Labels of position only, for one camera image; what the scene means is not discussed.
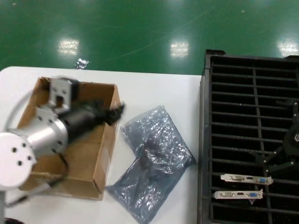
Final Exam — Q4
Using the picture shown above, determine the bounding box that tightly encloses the crinkled grey antistatic bag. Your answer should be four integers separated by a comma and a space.
119, 105, 198, 175

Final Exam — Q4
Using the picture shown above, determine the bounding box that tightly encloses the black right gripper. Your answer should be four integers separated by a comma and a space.
251, 98, 299, 175

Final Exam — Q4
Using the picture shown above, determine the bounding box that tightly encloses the graphics card with silver bracket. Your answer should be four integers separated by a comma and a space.
221, 174, 274, 187
214, 189, 263, 205

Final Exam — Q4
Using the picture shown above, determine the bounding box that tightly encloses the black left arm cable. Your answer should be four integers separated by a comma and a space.
3, 151, 70, 208

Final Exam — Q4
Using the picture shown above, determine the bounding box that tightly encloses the brown cardboard box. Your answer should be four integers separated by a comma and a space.
17, 77, 122, 201

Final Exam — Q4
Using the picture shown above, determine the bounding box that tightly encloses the left wrist camera silver bracket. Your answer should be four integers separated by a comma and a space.
48, 78, 80, 113

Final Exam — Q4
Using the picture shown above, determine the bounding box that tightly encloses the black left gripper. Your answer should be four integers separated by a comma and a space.
62, 101, 127, 143

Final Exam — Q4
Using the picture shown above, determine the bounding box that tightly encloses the shiny foil scrap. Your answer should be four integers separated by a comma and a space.
74, 58, 91, 70

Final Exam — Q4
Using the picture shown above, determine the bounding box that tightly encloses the black slotted plastic container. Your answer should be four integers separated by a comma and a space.
197, 49, 299, 224

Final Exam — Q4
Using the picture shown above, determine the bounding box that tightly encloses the dark antistatic bag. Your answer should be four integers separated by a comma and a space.
105, 154, 187, 224

